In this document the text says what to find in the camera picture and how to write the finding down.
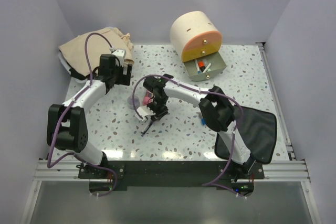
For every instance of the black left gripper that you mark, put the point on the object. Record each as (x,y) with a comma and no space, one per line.
(124,80)

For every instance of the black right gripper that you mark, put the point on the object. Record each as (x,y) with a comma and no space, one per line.
(158,114)

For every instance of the orange black highlighter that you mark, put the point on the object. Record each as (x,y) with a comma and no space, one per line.
(201,67)

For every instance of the grey bottom drawer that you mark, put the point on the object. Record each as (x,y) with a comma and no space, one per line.
(218,66)

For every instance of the cream round drawer organizer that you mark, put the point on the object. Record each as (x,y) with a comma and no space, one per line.
(193,32)

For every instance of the purple thin pen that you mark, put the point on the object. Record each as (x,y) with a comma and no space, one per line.
(143,132)

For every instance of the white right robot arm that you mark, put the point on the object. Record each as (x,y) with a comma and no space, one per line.
(173,88)

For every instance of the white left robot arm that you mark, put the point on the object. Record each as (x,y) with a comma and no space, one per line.
(67,132)

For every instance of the pink capped glitter tube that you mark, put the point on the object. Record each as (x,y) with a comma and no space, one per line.
(147,98)

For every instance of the white basket under bag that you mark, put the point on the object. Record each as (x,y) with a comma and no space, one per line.
(68,67)

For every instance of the clear purple small jar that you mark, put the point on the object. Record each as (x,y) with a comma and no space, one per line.
(133,103)

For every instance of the beige cloth bag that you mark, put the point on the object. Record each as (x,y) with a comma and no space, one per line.
(85,49)

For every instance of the blue grey small cylinder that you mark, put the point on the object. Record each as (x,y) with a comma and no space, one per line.
(201,119)

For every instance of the dark grey cloth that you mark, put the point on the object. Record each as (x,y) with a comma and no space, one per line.
(258,128)

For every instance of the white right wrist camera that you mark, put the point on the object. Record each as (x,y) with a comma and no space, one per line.
(143,113)

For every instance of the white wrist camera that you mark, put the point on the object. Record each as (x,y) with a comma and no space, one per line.
(119,53)
(143,113)

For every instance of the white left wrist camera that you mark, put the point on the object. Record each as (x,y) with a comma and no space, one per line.
(119,53)

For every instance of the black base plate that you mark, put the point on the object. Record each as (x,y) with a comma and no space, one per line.
(120,175)

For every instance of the aluminium front rail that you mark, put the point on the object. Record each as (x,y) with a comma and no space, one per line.
(277,171)

